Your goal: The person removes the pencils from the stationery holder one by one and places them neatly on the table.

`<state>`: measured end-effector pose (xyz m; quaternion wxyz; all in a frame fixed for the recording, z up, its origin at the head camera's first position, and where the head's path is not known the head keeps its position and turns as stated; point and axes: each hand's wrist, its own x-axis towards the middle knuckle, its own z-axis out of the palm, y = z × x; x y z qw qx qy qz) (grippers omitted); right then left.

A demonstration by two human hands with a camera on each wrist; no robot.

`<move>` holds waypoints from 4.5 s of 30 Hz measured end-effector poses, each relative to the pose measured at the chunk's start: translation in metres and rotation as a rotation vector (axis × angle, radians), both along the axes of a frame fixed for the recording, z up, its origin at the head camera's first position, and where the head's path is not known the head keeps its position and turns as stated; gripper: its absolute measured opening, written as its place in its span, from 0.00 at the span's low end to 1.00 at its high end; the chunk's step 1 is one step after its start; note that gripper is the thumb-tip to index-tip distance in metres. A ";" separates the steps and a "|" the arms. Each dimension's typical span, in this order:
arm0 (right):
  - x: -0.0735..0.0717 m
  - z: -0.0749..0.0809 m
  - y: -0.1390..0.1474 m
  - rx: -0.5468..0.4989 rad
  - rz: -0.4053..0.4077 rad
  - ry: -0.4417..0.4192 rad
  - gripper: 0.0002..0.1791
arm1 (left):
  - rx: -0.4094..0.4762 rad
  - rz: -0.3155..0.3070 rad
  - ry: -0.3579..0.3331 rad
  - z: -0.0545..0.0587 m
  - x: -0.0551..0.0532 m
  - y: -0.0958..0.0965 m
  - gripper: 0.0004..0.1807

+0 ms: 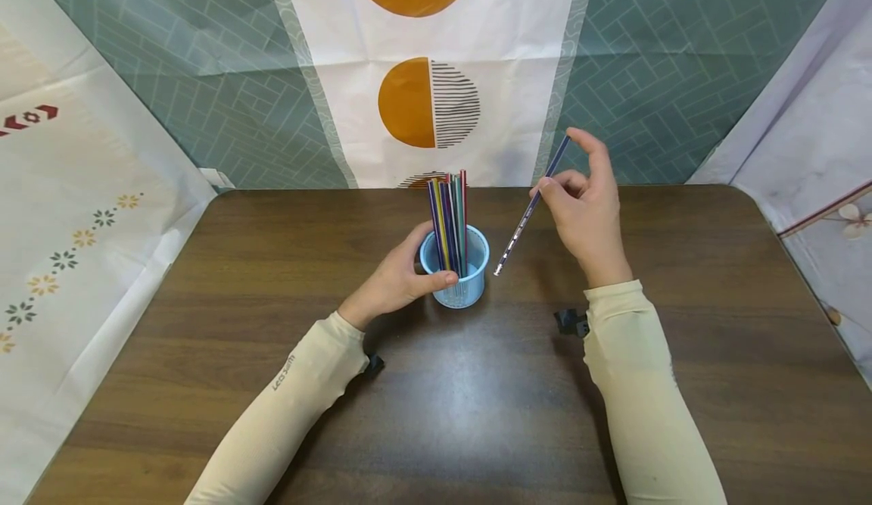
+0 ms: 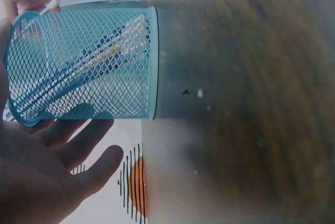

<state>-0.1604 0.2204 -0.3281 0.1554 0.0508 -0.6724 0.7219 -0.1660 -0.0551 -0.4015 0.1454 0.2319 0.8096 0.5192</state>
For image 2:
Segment person's left hand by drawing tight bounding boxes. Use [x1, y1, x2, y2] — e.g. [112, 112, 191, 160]
[0, 17, 124, 224]

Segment blue mesh pen holder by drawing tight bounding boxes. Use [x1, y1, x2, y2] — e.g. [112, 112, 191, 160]
[3, 6, 159, 127]

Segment blue pen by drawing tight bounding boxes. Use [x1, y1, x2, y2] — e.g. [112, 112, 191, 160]
[18, 25, 131, 112]

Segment white printed pen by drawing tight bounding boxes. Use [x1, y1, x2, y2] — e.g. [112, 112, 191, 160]
[23, 14, 146, 109]

